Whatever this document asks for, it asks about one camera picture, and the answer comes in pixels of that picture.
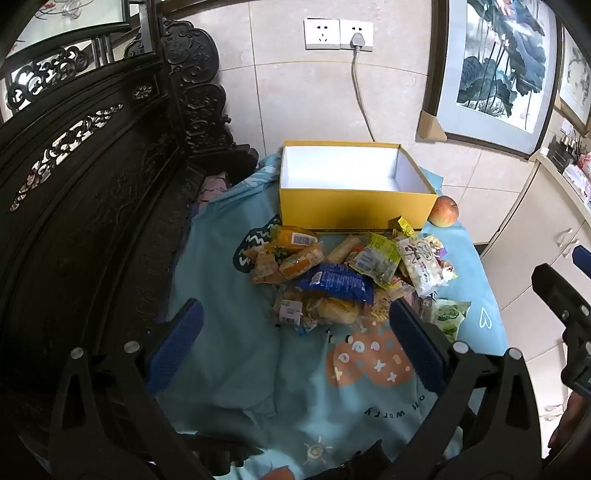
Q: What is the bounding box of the dark carved wooden furniture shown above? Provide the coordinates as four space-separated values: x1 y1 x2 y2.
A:
0 0 259 480

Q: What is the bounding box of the white wall socket with plug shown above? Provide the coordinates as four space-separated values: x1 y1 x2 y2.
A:
339 19 374 51

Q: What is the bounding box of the framed lotus painting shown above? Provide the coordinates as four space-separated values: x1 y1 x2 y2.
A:
418 0 565 160

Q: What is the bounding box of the yellow cardboard box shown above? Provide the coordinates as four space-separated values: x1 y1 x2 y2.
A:
278 141 438 232

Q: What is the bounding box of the white empty wall socket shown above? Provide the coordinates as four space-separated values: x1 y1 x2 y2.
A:
304 18 341 50

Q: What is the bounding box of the framed bird painting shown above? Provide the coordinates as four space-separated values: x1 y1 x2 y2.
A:
554 25 591 137

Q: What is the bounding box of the person's right hand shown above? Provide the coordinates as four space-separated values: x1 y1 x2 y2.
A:
549 392 591 459

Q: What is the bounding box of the flower embroidery panel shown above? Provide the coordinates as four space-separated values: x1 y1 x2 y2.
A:
18 0 131 47

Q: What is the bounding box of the grey power cable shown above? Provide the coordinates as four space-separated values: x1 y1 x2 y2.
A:
352 46 376 143

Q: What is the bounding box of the black countertop item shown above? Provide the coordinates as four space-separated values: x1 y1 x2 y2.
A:
549 134 581 172

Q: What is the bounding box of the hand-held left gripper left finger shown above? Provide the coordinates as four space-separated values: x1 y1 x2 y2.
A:
48 298 206 480

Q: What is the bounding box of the blue printed blanket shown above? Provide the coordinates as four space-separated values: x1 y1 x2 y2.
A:
157 150 509 480

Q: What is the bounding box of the cardboard corner protector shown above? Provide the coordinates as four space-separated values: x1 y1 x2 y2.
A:
417 110 448 143

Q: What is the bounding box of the pile of snack packets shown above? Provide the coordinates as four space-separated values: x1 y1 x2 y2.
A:
252 216 472 342

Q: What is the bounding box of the pink white package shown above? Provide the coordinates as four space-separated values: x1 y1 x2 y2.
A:
566 154 591 204

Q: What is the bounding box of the beige cabinet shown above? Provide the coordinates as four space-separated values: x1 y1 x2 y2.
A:
471 134 591 457

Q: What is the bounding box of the pink cloth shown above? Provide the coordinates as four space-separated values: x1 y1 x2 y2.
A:
199 172 232 205

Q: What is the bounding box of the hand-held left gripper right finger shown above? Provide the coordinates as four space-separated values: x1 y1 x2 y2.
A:
389 299 543 480

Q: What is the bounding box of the red yellow apple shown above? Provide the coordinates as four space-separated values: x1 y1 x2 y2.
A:
428 195 459 228

